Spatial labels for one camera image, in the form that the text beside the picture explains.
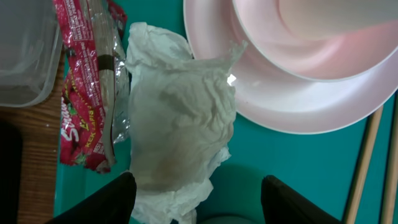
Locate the clear plastic waste bin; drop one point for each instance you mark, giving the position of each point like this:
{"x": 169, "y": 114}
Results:
{"x": 31, "y": 46}

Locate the pink shallow bowl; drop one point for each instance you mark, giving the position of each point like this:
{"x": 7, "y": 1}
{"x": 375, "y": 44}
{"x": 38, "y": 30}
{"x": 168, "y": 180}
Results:
{"x": 338, "y": 57}

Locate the right wooden chopstick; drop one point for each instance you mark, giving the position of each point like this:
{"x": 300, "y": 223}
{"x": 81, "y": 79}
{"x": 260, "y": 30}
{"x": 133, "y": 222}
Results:
{"x": 390, "y": 185}

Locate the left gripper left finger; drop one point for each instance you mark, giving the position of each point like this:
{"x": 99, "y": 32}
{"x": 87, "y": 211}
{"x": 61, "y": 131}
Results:
{"x": 111, "y": 204}

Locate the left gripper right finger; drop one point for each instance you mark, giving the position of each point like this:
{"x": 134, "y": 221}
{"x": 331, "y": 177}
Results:
{"x": 283, "y": 205}

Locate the pink round plate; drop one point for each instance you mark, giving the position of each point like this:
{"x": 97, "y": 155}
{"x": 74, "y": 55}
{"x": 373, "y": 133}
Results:
{"x": 272, "y": 98}

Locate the left wooden chopstick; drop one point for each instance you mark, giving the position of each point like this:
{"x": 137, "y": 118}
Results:
{"x": 362, "y": 166}

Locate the red snack wrapper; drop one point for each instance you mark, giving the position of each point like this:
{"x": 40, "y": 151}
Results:
{"x": 96, "y": 87}

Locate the white tissue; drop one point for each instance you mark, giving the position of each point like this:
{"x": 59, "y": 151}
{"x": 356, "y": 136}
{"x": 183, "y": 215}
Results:
{"x": 181, "y": 114}

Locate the black plastic tray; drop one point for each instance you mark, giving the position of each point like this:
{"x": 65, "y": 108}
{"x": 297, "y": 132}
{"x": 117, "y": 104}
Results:
{"x": 11, "y": 158}

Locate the wooden chopstick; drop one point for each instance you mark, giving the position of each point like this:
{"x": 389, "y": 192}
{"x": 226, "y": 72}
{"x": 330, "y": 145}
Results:
{"x": 362, "y": 166}
{"x": 390, "y": 185}

